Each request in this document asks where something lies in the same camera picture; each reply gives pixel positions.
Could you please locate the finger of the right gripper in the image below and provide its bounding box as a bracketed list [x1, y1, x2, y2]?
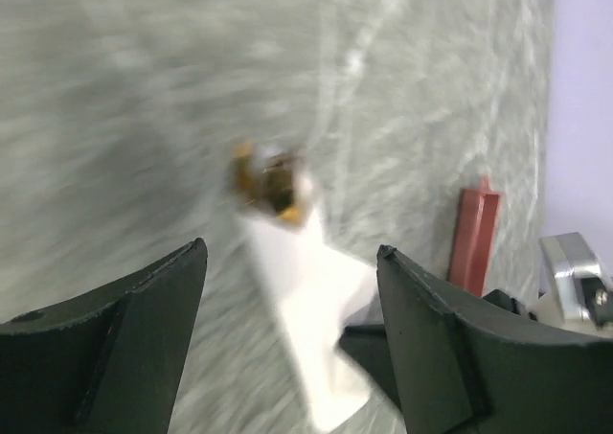
[338, 324, 401, 410]

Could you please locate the white paper napkin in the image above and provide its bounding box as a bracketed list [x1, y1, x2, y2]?
[236, 171, 377, 433]

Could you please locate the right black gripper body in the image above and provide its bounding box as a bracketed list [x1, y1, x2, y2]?
[482, 289, 536, 319]

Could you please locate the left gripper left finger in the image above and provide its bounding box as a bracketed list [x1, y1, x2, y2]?
[1, 238, 208, 433]

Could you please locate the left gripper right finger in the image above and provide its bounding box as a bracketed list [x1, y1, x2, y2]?
[377, 245, 612, 433]

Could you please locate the brown utensil tray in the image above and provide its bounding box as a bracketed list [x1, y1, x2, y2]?
[447, 175, 502, 297]

